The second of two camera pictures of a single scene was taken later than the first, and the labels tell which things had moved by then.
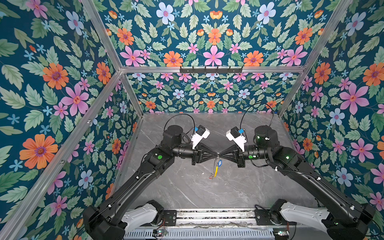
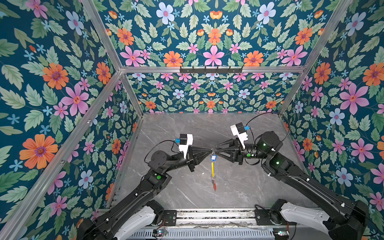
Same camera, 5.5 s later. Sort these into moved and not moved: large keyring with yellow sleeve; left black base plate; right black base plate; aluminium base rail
Moved: large keyring with yellow sleeve
Not moved: left black base plate; right black base plate; aluminium base rail
